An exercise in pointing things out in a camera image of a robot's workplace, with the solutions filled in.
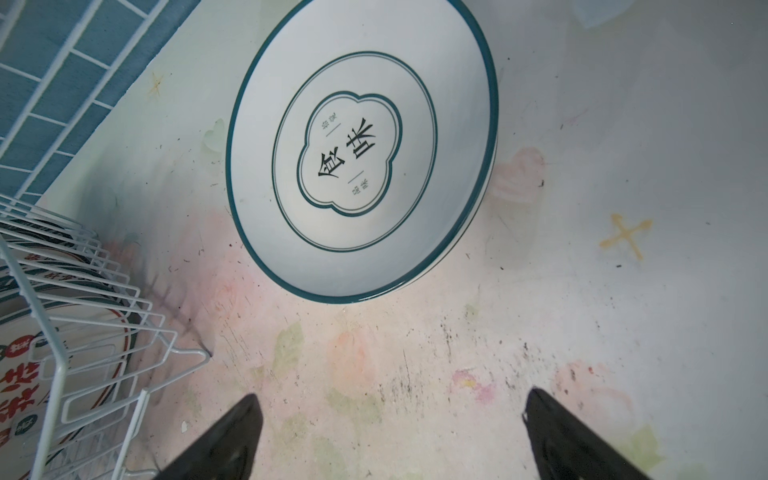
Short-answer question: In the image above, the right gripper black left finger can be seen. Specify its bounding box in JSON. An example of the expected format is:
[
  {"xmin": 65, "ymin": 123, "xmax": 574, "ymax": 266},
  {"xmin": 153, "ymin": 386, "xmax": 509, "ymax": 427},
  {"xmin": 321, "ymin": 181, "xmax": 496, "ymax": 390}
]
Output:
[{"xmin": 155, "ymin": 393, "xmax": 264, "ymax": 480}]

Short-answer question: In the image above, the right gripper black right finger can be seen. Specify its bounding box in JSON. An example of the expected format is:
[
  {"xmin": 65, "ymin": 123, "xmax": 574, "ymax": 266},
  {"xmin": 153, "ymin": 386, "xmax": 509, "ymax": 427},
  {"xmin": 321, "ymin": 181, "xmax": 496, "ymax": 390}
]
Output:
[{"xmin": 522, "ymin": 387, "xmax": 648, "ymax": 480}]

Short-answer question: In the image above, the white plate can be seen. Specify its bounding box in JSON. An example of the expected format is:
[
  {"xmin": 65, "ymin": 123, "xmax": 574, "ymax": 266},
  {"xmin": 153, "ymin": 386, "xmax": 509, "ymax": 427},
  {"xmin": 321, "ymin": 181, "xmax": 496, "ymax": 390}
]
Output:
[
  {"xmin": 1, "ymin": 268, "xmax": 140, "ymax": 479},
  {"xmin": 225, "ymin": 1, "xmax": 499, "ymax": 304}
]

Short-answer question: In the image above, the white wire dish rack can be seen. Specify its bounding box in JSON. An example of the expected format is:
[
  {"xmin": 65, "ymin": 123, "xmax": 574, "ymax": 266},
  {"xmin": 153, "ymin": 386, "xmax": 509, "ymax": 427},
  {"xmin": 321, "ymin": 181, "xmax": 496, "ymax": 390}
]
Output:
[{"xmin": 1, "ymin": 196, "xmax": 210, "ymax": 479}]

